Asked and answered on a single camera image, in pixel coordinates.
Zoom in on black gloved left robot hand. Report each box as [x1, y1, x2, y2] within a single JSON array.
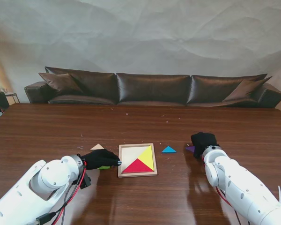
[[81, 149, 122, 170]]

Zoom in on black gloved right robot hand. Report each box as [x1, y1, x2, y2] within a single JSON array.
[[191, 132, 220, 159]]

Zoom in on small blue tangram triangle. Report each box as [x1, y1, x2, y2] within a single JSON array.
[[161, 146, 177, 154]]

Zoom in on large red tangram triangle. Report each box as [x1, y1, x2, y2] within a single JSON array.
[[121, 158, 153, 173]]

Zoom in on large yellow tangram triangle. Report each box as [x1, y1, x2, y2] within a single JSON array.
[[137, 145, 154, 171]]

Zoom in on light wooden square tray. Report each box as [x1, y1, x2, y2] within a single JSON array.
[[117, 143, 158, 178]]

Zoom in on brown throw cushion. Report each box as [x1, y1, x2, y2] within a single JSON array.
[[38, 72, 85, 96], [222, 76, 273, 103]]

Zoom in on dark brown leather sofa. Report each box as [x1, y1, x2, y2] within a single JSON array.
[[24, 67, 281, 109]]

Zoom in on small metal side table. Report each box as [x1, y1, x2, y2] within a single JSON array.
[[3, 88, 21, 104]]

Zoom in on white crumpled backdrop sheet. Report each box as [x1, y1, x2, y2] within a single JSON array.
[[0, 0, 281, 111]]

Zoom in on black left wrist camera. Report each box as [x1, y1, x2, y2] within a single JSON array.
[[81, 173, 91, 190]]

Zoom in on red black left arm cables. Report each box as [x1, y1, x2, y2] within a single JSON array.
[[35, 160, 88, 225]]

